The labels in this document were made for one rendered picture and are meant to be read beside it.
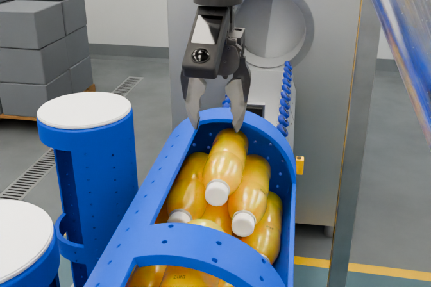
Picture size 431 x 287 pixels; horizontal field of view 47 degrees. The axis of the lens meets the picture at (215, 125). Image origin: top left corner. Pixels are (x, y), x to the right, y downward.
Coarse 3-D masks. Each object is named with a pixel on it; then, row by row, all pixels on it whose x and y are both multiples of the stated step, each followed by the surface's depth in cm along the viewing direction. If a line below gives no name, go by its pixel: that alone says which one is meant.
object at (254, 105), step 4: (248, 104) 142; (252, 104) 142; (256, 104) 142; (260, 104) 142; (264, 104) 142; (248, 108) 141; (252, 108) 141; (256, 108) 141; (260, 108) 141; (264, 108) 142; (252, 112) 142; (256, 112) 141; (260, 112) 141; (264, 112) 143; (260, 116) 142; (264, 116) 143
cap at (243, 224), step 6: (240, 216) 84; (246, 216) 84; (234, 222) 84; (240, 222) 84; (246, 222) 84; (252, 222) 84; (234, 228) 85; (240, 228) 85; (246, 228) 84; (252, 228) 84; (240, 234) 85; (246, 234) 85
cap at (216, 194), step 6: (210, 186) 83; (216, 186) 83; (222, 186) 83; (210, 192) 83; (216, 192) 83; (222, 192) 83; (210, 198) 84; (216, 198) 83; (222, 198) 83; (210, 204) 84; (216, 204) 84; (222, 204) 84
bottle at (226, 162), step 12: (228, 132) 98; (240, 132) 99; (216, 144) 95; (228, 144) 93; (240, 144) 95; (216, 156) 89; (228, 156) 89; (240, 156) 92; (204, 168) 89; (216, 168) 86; (228, 168) 86; (240, 168) 89; (204, 180) 87; (216, 180) 84; (228, 180) 85; (240, 180) 88; (228, 192) 85
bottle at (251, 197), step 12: (252, 156) 100; (252, 168) 96; (264, 168) 98; (252, 180) 92; (264, 180) 94; (240, 192) 89; (252, 192) 89; (264, 192) 91; (228, 204) 89; (240, 204) 87; (252, 204) 87; (264, 204) 89; (252, 216) 86
